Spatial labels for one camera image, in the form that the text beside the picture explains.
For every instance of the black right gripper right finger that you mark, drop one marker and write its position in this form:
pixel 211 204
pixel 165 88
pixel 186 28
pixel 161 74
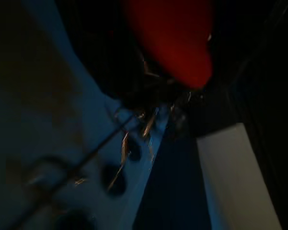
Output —
pixel 249 72

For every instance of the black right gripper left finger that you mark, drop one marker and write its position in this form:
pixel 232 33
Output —
pixel 98 48

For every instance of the key bunch with red fob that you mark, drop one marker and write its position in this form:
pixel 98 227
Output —
pixel 175 43

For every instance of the white partition board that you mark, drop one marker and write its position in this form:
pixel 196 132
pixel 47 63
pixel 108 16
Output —
pixel 19 95

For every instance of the teal knob metal hook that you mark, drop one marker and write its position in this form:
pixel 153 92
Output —
pixel 114 180
pixel 134 153

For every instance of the white hook rail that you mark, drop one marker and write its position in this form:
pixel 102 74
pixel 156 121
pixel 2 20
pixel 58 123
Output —
pixel 91 115

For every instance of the white wall plate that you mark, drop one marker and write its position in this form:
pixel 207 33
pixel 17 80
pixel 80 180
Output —
pixel 230 179

